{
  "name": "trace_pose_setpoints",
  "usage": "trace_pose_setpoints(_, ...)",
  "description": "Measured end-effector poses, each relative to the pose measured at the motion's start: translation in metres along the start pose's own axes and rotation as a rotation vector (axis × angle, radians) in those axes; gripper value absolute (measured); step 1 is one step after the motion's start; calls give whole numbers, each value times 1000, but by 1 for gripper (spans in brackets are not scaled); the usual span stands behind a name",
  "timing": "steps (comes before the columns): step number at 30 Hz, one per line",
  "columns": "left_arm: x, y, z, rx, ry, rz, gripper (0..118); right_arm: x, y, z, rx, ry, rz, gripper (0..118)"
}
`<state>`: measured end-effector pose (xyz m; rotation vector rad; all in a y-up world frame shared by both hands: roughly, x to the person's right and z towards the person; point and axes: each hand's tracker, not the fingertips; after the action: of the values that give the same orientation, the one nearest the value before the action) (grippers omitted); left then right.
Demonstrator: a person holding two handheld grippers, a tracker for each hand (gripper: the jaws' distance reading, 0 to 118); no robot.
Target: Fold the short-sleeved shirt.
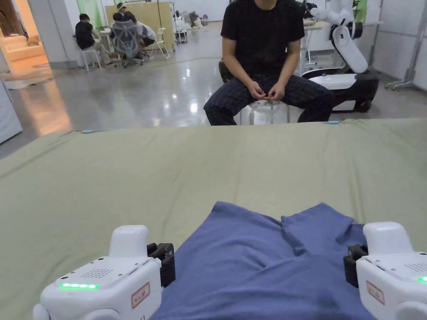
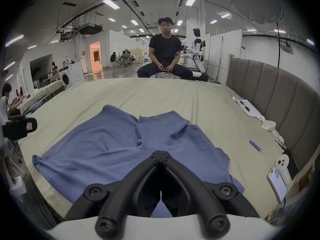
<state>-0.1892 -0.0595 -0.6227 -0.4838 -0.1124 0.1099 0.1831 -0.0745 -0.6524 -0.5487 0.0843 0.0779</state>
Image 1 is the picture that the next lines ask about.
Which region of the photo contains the white folding chair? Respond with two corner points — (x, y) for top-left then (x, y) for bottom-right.
(146, 28), (171, 60)

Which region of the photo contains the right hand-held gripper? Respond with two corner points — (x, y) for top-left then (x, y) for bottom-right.
(343, 222), (427, 320)

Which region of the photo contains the white robot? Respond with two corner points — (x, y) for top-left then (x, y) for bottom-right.
(301, 0), (380, 112)

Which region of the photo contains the blue shirt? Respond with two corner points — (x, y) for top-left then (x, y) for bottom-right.
(149, 201), (379, 320)

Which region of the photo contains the bed with pale green sheet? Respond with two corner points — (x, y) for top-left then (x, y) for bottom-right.
(0, 118), (427, 320)

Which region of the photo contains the beige sofa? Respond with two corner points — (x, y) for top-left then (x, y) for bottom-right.
(0, 35), (48, 72)

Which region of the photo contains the group of people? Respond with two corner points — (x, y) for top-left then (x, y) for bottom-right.
(75, 3), (157, 66)

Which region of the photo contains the grey office chair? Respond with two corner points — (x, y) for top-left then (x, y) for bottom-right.
(109, 20), (145, 69)

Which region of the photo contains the white stool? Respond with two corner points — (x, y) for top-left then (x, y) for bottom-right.
(239, 101), (291, 126)
(80, 47), (103, 73)

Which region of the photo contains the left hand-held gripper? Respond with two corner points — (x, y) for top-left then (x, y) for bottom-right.
(33, 225), (176, 320)

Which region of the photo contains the metal stand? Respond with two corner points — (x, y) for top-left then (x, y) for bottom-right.
(385, 20), (427, 90)

